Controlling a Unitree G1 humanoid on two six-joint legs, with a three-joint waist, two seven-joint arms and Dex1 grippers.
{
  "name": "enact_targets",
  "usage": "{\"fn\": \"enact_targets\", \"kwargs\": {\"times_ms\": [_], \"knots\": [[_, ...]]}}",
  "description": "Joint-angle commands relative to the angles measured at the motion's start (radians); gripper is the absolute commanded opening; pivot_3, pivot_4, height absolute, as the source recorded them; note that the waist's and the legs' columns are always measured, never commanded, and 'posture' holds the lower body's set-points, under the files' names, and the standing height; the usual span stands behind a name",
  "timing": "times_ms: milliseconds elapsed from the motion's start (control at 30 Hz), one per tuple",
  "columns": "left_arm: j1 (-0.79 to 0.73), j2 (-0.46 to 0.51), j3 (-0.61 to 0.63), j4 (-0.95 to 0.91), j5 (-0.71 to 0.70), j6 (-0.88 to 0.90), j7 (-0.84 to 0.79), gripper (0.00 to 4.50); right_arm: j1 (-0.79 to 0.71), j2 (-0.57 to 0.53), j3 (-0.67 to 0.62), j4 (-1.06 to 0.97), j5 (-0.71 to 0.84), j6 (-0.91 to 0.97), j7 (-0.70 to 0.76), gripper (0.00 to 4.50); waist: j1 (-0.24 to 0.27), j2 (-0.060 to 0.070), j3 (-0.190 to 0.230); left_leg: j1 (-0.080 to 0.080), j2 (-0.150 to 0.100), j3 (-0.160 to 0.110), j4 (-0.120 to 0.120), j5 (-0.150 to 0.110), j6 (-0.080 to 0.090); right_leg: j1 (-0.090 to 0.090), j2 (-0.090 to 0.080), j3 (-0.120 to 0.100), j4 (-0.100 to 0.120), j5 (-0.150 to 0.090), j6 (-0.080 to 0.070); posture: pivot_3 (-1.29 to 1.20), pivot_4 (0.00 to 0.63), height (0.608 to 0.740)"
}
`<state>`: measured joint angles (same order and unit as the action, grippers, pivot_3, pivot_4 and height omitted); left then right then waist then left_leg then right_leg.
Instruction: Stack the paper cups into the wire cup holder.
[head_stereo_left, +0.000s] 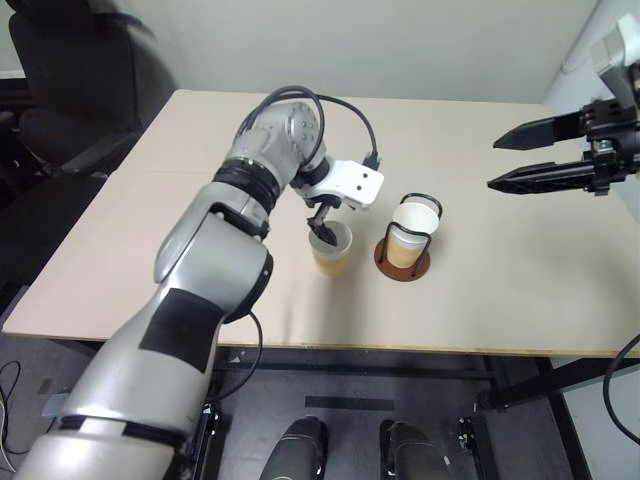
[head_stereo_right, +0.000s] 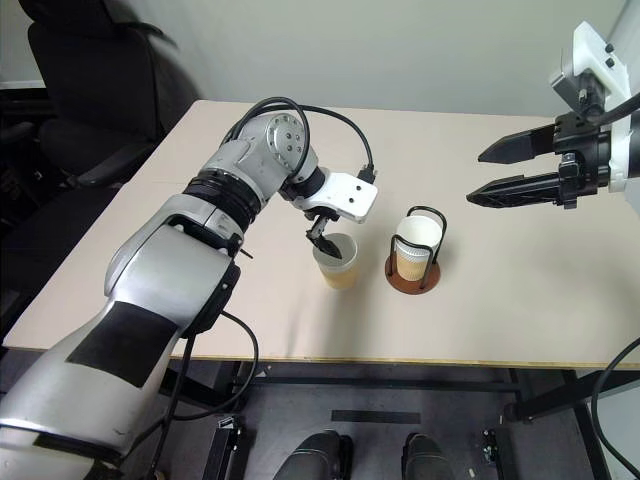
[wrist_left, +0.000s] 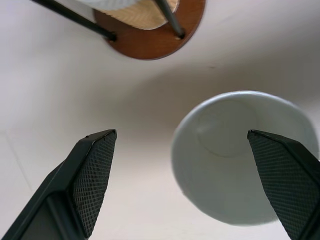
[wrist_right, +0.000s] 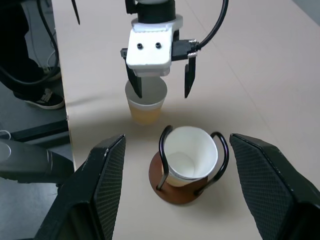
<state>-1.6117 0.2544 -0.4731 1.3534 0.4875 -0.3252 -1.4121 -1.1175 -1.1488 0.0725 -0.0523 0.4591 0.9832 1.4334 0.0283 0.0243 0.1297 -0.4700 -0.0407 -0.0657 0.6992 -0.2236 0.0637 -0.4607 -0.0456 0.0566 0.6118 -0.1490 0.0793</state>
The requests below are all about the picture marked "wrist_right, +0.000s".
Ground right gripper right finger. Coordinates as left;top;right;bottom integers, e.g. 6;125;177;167
229;133;320;240

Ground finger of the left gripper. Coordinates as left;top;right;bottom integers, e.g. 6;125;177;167
183;54;198;99
125;64;144;99

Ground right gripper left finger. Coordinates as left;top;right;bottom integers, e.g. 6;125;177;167
33;133;127;240

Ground white and tan paper cup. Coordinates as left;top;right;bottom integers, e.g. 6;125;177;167
163;169;210;188
163;126;219;180
124;77;168;126

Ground dark glossy rounded shape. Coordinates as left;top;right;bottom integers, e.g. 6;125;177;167
0;139;76;186

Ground black white-striped sneaker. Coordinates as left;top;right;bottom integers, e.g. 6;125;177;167
12;87;66;110

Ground person's dark trousers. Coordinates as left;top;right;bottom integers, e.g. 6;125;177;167
0;0;42;85

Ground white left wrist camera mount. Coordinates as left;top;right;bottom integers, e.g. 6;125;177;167
125;14;184;78

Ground black cable tie tail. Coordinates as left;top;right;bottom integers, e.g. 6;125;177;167
70;0;81;25

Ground black metal table frame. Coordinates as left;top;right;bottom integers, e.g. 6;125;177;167
9;119;70;143

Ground black wire cup holder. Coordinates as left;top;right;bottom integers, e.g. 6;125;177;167
148;124;230;205

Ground thin white cable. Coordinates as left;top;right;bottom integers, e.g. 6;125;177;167
0;129;13;141

